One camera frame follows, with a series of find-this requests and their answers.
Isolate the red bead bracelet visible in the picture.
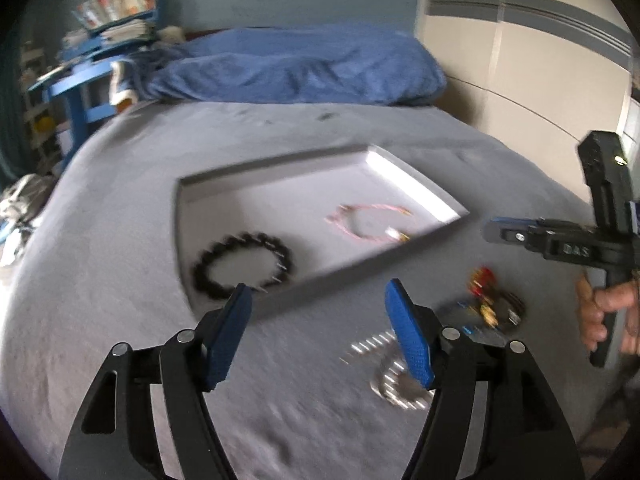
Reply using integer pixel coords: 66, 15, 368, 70
466, 264, 501, 306

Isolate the blue bead bracelet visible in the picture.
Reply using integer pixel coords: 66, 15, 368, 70
439, 296, 497, 340

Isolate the pink cord bracelet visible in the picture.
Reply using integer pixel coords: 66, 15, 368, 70
324, 202, 417, 246

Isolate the white pearl bracelet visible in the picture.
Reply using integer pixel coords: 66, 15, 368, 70
369, 356, 436, 411

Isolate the silver link bracelet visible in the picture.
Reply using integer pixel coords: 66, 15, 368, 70
339, 329, 399, 365

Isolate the black bead bracelet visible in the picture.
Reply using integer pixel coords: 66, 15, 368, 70
191, 231, 296, 302

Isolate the right hand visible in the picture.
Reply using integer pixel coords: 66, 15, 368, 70
576, 275, 639, 356

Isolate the grey bed cover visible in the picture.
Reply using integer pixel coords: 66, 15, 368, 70
0, 98, 622, 480

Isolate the grey shallow cardboard tray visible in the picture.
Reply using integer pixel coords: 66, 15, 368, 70
174, 145, 469, 318

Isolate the blue blanket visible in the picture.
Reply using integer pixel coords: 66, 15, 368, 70
122, 24, 447, 106

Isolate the white shelf rack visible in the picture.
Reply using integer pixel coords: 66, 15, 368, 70
18, 41, 61, 174

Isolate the blue desk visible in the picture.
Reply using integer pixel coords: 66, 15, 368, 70
28, 0, 165, 167

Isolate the row of books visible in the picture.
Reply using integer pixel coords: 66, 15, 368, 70
72, 0, 160, 30

